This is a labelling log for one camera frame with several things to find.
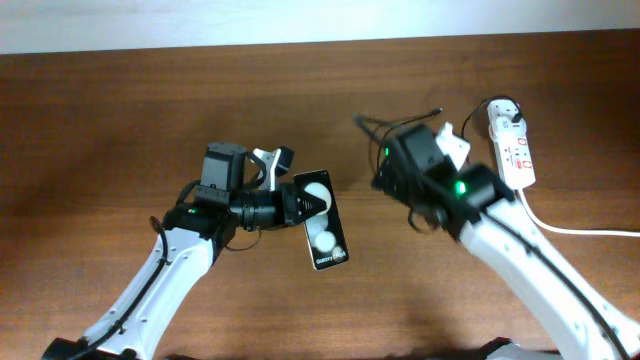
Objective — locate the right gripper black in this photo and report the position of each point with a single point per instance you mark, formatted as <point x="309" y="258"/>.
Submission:
<point x="394" y="186"/>

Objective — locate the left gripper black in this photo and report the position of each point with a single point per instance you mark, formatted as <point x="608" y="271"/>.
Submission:
<point x="286" y="205"/>

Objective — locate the black Samsung flip smartphone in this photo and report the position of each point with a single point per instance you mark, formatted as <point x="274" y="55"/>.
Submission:
<point x="324" y="231"/>

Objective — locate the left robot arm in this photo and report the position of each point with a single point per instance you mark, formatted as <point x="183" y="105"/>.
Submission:
<point x="237" y="189"/>

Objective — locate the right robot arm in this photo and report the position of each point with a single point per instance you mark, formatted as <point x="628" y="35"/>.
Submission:
<point x="479" y="211"/>

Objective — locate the white USB charger plug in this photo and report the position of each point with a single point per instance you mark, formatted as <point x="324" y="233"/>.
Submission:
<point x="504" y="129"/>

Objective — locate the white power strip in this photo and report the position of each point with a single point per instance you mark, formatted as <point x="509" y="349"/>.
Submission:
<point x="512" y="157"/>

